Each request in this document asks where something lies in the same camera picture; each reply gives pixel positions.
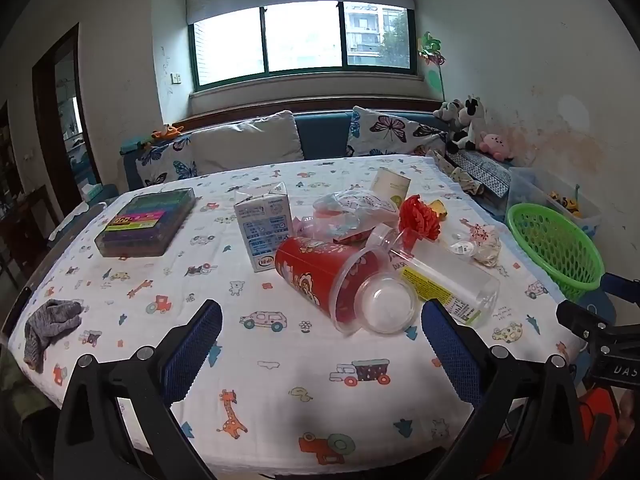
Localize grey patterned fabric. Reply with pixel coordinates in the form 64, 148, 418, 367
452, 150, 512, 199

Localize grey plush toy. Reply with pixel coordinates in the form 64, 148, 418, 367
432, 100, 464, 134

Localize white paper canister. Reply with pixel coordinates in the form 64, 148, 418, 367
371, 166, 412, 209

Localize printed blanket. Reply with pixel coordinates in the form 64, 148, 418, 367
7, 154, 586, 476

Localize red plastic cup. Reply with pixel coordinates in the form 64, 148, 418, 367
274, 234, 420, 337

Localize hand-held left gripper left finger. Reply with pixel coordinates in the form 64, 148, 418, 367
52, 299, 223, 480

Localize teal tissue box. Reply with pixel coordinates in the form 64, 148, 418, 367
79, 182, 119, 204

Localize small butterfly print pillow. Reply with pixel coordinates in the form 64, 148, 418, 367
135, 132, 200, 189

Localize red mesh net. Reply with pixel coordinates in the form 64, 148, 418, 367
397, 194, 442, 252

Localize beige pillow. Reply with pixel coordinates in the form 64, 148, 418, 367
191, 109, 305, 176

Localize plastic wrapper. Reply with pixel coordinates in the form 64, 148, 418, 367
449, 221, 503, 268

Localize blue sofa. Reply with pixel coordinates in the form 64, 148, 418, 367
120, 110, 451, 192

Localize clear plastic storage box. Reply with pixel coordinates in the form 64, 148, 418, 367
507, 167, 604, 234

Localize person's right hand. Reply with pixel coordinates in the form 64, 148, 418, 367
617, 389, 640, 450

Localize green pinwheel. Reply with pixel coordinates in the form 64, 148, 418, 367
417, 31, 447, 102

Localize large butterfly print pillow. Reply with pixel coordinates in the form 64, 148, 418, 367
346, 105, 449, 159

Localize green plastic basket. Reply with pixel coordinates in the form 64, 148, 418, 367
505, 203, 606, 302

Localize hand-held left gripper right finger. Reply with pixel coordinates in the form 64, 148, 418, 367
421, 299, 591, 480

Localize coloured pen box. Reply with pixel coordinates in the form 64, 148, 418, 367
94, 187, 197, 259

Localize beige printed baby clothes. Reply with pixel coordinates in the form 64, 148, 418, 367
432, 152, 484, 196

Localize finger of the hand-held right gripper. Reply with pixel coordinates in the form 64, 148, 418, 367
556, 300, 620, 347
602, 272, 640, 307

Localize clear plastic bag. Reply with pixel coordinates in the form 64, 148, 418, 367
311, 187, 402, 243

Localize window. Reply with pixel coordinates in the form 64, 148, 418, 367
188, 0, 419, 92

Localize orange cloth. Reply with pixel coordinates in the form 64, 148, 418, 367
482, 387, 623, 468

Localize black and white plush cow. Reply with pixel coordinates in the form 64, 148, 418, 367
445, 95, 489, 155

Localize grey knitted glove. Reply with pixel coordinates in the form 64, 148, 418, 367
23, 299, 84, 374

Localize dark wooden door frame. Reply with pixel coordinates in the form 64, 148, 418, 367
32, 22, 104, 192

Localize blue plastic stool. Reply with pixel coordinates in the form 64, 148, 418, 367
570, 287, 619, 335

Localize white milk carton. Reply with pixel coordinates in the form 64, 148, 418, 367
233, 181, 294, 274

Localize pink plush toy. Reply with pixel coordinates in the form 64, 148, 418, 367
478, 132, 516, 162

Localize dark wooden cabinet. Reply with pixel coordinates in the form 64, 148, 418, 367
0, 100, 53, 286

